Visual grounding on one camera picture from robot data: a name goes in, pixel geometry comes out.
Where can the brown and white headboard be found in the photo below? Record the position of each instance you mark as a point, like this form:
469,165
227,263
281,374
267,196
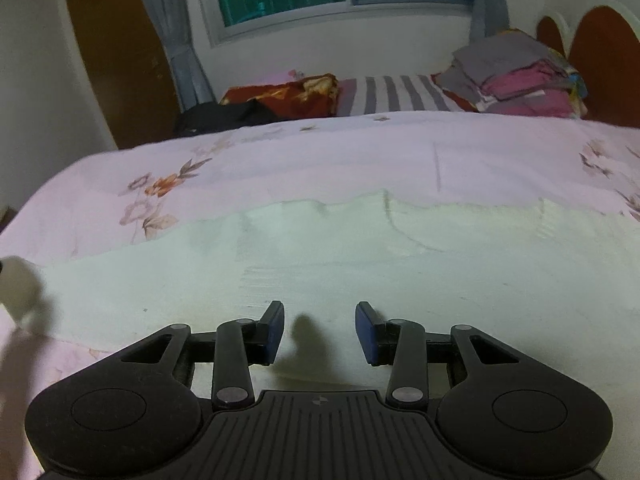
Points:
607,60

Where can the pink floral blanket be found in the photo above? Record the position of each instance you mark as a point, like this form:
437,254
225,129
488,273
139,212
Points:
350,160

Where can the grey striped pillow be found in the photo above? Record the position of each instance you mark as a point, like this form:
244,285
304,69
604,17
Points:
390,94

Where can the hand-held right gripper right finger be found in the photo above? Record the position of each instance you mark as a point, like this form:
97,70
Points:
366,332

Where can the brown wooden door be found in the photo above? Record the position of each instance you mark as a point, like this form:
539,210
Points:
120,60

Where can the grey curtain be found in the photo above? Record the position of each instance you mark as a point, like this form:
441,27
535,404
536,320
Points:
487,0
175,35

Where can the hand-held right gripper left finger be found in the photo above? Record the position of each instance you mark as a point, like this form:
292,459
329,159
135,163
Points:
274,332

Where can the stack of folded clothes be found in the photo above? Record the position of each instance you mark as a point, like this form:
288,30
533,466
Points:
515,75

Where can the red floral pillow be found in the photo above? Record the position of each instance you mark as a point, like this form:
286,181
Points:
295,95

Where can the white cloth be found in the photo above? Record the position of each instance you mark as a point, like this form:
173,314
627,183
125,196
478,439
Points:
310,265

